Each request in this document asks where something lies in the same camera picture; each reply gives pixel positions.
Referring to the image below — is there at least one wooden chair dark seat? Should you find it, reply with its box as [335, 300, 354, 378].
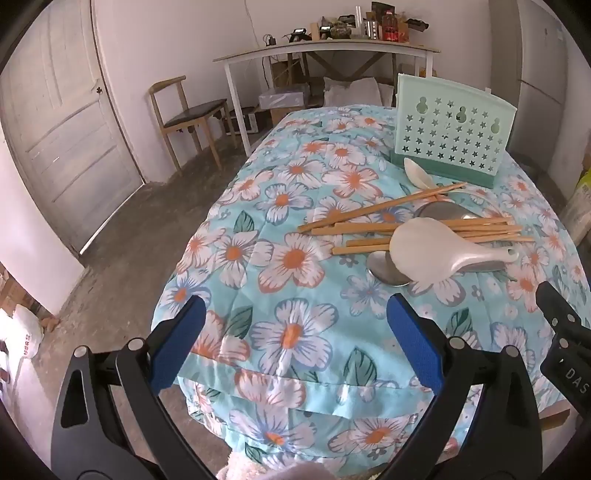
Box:
[148, 76, 230, 172]

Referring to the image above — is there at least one pink fluffy clothing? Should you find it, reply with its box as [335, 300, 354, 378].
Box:
[217, 462, 334, 480]

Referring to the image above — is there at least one white cloth sack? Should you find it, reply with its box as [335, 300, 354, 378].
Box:
[323, 76, 382, 110]

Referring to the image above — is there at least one mint green utensil holder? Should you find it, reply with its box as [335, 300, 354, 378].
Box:
[390, 73, 518, 189]

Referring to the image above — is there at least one white plastic ladle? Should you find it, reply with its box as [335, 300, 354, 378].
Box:
[403, 157, 504, 217]

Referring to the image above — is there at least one white sack red print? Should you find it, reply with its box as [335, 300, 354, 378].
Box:
[0, 305, 47, 370]

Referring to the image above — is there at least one silver refrigerator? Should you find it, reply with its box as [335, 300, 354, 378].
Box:
[517, 0, 572, 155]

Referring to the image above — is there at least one red soda bottle pack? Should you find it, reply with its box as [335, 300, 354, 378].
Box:
[382, 11, 411, 45]

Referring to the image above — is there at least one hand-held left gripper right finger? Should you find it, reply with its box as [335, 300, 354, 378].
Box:
[381, 293, 546, 480]

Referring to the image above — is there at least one cardboard box plastic wrapped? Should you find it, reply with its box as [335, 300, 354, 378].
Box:
[257, 89, 309, 126]

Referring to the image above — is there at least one pile of wooden chopsticks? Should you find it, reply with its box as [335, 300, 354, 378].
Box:
[298, 181, 536, 257]

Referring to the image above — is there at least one long white table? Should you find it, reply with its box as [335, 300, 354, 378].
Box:
[213, 39, 441, 158]

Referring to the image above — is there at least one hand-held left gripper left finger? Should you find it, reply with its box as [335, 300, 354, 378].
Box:
[50, 294, 218, 480]

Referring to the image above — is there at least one white microwave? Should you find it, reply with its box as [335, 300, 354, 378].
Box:
[226, 107, 260, 137]

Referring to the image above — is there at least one metal spoon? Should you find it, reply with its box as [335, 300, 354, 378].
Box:
[367, 250, 509, 288]
[412, 199, 502, 227]

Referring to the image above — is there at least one white panel door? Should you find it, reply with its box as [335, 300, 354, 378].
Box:
[0, 0, 145, 256]

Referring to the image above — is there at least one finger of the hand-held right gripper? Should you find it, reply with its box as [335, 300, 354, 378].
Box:
[537, 281, 583, 352]

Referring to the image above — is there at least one floral light blue blanket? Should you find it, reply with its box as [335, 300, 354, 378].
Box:
[152, 105, 583, 467]

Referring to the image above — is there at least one white rice paddle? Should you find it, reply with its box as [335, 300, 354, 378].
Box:
[389, 217, 520, 289]

